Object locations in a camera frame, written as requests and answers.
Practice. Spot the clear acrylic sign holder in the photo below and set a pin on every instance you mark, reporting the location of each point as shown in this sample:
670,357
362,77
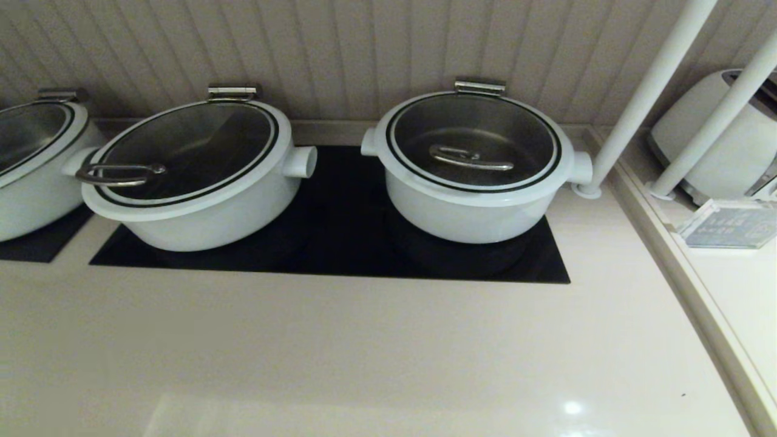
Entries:
728,224

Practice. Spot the white pot with steel interior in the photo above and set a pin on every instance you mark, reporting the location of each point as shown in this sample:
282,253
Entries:
473,221

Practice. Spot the white toaster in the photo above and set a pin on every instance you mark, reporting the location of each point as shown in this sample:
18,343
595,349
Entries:
743,158

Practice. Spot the large black induction cooktop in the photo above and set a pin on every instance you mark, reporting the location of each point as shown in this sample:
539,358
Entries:
346,249

